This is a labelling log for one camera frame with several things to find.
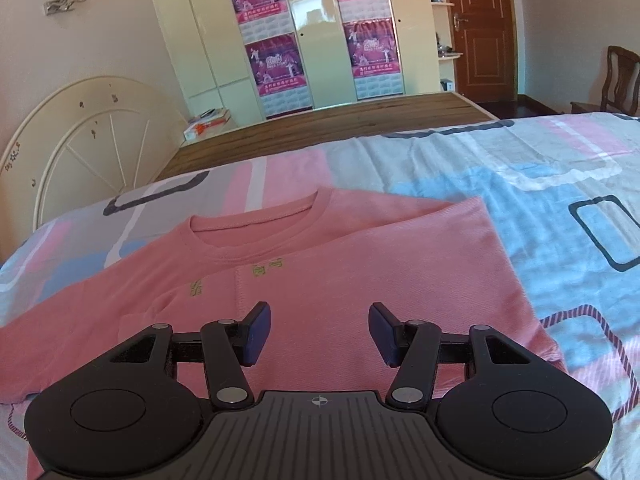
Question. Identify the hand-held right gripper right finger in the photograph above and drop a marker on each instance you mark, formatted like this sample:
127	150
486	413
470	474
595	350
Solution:
380	334

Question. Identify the white bed headboard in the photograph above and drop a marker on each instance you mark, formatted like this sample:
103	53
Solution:
75	120

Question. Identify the patterned bed sheet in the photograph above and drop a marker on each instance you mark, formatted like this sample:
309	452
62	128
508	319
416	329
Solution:
550	200

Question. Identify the small white box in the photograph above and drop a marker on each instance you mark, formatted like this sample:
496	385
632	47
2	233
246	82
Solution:
447	85

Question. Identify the cream wardrobe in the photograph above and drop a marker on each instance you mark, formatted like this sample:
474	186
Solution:
310	55

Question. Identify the orange and white box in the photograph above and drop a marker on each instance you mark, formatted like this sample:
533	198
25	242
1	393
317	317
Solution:
205	127

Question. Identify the pink shirt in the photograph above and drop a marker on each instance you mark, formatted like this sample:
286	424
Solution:
320	275

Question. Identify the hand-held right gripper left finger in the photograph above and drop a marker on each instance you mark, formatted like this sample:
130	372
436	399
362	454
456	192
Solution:
257	336

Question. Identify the brown bamboo bed mat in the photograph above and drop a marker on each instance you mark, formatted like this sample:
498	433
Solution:
325	125

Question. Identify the brown wooden door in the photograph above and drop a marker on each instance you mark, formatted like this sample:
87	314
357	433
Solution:
480	35

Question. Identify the brown wooden chair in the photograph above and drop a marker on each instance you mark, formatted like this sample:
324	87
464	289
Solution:
620	75

